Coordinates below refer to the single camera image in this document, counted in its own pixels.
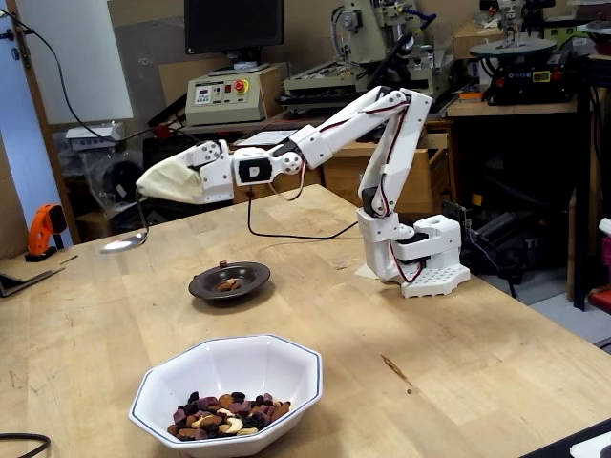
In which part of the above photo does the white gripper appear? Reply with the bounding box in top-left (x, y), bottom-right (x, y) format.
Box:
top-left (137, 140), bottom-right (236, 205)

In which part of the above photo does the metal spoon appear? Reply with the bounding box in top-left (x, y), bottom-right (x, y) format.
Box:
top-left (98, 193), bottom-right (150, 255)

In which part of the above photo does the scooped nut mix portion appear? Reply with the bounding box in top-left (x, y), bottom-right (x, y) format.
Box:
top-left (217, 260), bottom-right (243, 293)

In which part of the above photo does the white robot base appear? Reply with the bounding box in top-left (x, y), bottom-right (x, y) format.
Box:
top-left (390, 214), bottom-right (472, 300)

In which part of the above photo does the brown round plate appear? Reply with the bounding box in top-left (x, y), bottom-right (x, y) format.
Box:
top-left (188, 260), bottom-right (272, 302)

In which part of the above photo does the white octagonal bowl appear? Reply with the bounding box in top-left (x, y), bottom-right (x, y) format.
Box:
top-left (127, 333), bottom-right (324, 458)

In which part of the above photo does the beige control box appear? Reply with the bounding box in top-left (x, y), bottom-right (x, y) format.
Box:
top-left (184, 64), bottom-right (283, 127)

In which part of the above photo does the clear plastic bag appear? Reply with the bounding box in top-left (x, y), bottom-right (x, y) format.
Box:
top-left (78, 147), bottom-right (149, 225)

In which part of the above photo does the white paper sheet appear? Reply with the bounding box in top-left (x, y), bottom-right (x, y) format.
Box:
top-left (236, 129), bottom-right (298, 148)

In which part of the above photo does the brown cardboard sheet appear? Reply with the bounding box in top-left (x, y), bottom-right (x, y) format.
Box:
top-left (157, 56), bottom-right (235, 109)

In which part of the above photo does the white plastic box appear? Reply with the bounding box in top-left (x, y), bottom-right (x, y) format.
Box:
top-left (64, 122), bottom-right (126, 153)

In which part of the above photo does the wooden workbench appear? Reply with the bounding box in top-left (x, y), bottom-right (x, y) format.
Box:
top-left (214, 126), bottom-right (454, 216)

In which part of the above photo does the black computer monitor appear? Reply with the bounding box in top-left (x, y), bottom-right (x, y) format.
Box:
top-left (183, 0), bottom-right (285, 66)

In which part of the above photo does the white board panel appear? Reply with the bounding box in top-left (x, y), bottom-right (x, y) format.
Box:
top-left (16, 0), bottom-right (135, 126)

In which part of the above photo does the orange and black tool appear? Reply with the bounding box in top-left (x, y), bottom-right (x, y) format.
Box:
top-left (24, 203), bottom-right (67, 263)

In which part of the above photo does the flat wooden board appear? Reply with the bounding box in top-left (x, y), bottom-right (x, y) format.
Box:
top-left (0, 257), bottom-right (67, 298)

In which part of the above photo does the benchtop cnc mill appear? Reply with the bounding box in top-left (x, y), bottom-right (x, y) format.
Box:
top-left (276, 0), bottom-right (459, 115)

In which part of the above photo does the mixed nuts and dried fruit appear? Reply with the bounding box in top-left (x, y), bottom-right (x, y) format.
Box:
top-left (166, 390), bottom-right (292, 441)

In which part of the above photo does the green circuit board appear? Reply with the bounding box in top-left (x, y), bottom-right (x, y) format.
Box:
top-left (441, 198), bottom-right (474, 230)

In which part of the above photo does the brown cardboard box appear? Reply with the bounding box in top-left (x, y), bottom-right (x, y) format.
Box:
top-left (452, 21), bottom-right (507, 61)

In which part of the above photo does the wooden machine table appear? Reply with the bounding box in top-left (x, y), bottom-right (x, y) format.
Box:
top-left (446, 97), bottom-right (581, 118)

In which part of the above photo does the black scroll saw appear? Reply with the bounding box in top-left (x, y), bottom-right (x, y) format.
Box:
top-left (470, 0), bottom-right (579, 107)

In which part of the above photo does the red chair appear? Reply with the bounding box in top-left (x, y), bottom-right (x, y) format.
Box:
top-left (587, 285), bottom-right (611, 314)

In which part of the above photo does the black flat device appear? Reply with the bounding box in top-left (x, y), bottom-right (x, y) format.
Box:
top-left (519, 418), bottom-right (611, 458)

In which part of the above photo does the white flat object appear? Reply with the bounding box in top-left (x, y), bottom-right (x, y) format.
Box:
top-left (570, 431), bottom-right (611, 458)

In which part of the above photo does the long black cable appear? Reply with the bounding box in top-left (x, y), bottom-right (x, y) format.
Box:
top-left (0, 8), bottom-right (360, 241)

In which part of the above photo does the black cable loop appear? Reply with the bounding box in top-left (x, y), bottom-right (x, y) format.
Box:
top-left (0, 432), bottom-right (52, 458)

